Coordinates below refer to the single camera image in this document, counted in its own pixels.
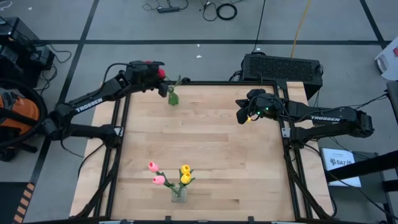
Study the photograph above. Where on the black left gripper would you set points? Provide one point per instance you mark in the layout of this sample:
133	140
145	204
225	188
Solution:
143	76

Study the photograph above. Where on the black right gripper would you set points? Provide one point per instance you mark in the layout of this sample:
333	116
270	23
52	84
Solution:
267	105

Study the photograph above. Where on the green glass vase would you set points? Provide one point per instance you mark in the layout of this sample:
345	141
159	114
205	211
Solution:
173	100

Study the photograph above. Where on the pink artificial tulip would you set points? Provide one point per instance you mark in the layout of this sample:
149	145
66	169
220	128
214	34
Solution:
158	180
153	167

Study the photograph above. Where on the yellow artificial tulip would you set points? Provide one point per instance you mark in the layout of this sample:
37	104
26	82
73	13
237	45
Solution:
185	169
186	178

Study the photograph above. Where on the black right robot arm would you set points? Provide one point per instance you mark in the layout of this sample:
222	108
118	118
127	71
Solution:
325	119

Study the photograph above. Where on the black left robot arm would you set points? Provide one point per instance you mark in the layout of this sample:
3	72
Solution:
88	105

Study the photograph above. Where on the clear cut-glass vase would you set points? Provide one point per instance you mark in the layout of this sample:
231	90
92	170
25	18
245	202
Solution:
179	197

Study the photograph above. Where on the black computer case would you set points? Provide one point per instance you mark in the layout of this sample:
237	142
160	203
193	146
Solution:
280	68

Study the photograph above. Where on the black power strip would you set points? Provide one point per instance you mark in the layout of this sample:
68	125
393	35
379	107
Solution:
168	9

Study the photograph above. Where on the white paper sign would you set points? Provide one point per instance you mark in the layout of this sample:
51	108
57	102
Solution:
340	171

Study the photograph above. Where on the orange vacuum cleaner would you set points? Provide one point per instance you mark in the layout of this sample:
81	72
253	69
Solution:
39	99

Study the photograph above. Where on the white plastic device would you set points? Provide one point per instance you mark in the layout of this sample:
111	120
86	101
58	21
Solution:
388	67

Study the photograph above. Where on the black equipment box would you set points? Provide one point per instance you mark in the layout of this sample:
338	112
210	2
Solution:
18	53

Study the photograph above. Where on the dark grey side cart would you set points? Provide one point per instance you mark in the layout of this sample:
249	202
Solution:
370	199

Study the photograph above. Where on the black aluminium table frame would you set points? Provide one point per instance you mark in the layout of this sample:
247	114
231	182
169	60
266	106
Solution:
217	83

